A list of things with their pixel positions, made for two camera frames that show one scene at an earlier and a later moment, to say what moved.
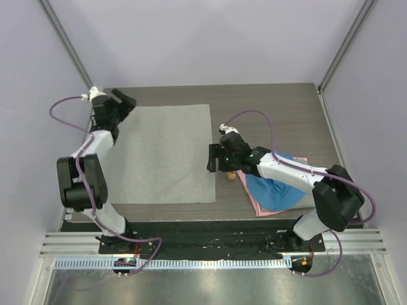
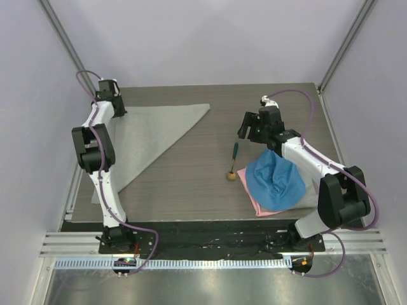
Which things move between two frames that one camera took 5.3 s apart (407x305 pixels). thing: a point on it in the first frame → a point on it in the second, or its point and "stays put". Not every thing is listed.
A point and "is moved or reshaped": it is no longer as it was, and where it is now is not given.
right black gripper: (216, 150) → (250, 119)
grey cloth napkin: (161, 155) is moved or reshaped
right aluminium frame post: (368, 6) stays put
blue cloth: (273, 194) stays put
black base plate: (210, 239) stays put
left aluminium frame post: (48, 11) stays put
